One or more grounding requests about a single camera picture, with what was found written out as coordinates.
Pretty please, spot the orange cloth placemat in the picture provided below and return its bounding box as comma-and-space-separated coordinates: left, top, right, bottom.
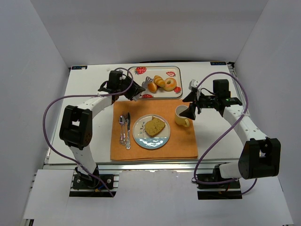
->
110, 99, 198, 161

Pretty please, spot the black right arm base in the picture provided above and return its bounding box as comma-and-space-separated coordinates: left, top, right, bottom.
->
191, 165, 242, 200

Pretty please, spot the yellow mug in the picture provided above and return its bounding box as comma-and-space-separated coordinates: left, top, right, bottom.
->
174, 105, 190, 127

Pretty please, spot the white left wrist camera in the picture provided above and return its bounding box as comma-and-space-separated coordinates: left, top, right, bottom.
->
119, 74, 127, 80

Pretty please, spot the glazed bagel donut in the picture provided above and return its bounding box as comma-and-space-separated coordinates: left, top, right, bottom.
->
163, 78, 177, 91

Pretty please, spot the black corner label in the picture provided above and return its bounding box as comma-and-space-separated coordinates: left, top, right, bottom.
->
210, 61, 227, 66
71, 65, 87, 70

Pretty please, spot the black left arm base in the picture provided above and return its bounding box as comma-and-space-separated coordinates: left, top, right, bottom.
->
69, 168, 119, 198

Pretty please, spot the silver table knife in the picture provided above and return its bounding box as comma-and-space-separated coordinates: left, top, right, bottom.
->
126, 112, 131, 150

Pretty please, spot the aluminium frame rail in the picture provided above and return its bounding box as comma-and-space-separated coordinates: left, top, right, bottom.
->
42, 159, 238, 171

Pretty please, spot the black corner label right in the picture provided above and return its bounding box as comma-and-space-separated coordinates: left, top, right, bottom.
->
210, 61, 227, 66

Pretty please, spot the silver spoon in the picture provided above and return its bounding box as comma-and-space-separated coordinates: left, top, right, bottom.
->
119, 115, 125, 144

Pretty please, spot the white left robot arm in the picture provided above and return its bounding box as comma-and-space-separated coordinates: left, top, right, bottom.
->
59, 68, 145, 180

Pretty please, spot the speckled toast bread slice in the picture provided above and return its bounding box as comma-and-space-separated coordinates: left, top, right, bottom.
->
145, 116, 166, 137

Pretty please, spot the orange oval bun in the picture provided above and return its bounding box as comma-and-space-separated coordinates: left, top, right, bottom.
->
147, 82, 158, 93

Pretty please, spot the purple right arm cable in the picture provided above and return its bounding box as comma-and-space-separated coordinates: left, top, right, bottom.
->
191, 72, 257, 195

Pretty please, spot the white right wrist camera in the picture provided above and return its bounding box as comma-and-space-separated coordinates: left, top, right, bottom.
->
189, 79, 199, 90

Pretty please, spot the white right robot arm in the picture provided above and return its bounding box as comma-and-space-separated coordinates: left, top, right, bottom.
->
180, 79, 281, 182

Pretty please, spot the white and blue plate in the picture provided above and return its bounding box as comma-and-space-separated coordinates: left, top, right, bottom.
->
132, 114, 171, 150

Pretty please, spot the silver fork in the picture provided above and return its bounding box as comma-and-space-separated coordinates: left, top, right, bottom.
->
122, 111, 127, 146

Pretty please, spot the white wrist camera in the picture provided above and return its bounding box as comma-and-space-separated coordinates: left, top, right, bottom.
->
119, 74, 127, 80
189, 79, 199, 90

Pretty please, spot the black corner label left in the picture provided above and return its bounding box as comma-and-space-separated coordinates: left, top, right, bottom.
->
71, 65, 87, 70

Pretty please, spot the strawberry pattern white tray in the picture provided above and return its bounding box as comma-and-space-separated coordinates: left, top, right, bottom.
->
129, 66, 182, 99

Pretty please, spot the striped croissant bread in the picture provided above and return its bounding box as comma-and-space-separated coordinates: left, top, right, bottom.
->
153, 75, 165, 88

